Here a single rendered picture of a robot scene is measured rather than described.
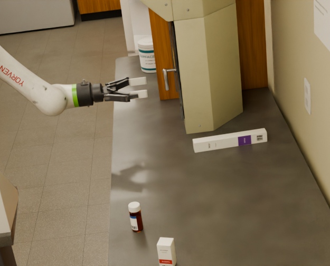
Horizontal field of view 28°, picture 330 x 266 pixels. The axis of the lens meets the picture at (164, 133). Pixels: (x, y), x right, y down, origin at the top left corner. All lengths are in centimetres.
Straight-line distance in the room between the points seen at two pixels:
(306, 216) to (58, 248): 195
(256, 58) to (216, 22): 47
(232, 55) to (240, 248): 94
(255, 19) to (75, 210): 177
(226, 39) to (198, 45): 15
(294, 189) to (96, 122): 307
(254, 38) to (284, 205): 99
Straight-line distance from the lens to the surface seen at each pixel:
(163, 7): 246
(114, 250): 204
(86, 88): 259
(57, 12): 757
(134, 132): 272
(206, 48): 252
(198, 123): 264
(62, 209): 410
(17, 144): 502
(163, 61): 292
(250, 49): 294
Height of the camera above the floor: 213
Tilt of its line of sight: 26 degrees down
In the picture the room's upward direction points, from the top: 7 degrees counter-clockwise
